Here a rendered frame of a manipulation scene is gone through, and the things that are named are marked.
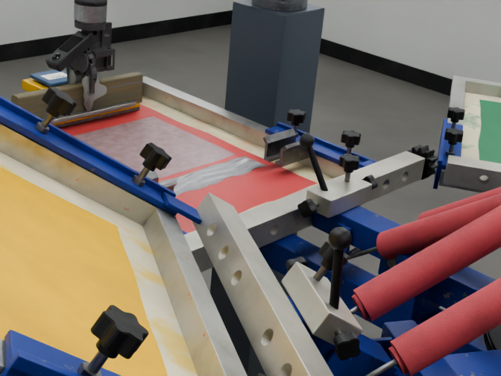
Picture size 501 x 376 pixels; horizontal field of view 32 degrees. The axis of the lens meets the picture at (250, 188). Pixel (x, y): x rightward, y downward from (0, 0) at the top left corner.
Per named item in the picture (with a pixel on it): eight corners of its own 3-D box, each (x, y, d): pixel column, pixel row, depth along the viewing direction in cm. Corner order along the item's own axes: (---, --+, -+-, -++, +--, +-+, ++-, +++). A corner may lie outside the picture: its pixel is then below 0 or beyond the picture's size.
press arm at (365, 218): (311, 226, 164) (314, 202, 162) (331, 217, 168) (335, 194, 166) (386, 262, 154) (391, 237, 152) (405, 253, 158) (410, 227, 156)
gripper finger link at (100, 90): (111, 110, 212) (108, 71, 209) (91, 114, 208) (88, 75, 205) (103, 108, 214) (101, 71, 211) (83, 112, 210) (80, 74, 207)
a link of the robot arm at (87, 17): (87, 8, 198) (65, 0, 203) (86, 27, 200) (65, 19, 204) (113, 5, 203) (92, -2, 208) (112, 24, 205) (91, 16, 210)
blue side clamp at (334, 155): (262, 152, 209) (265, 125, 206) (276, 148, 212) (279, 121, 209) (362, 197, 191) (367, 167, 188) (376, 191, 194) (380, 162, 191)
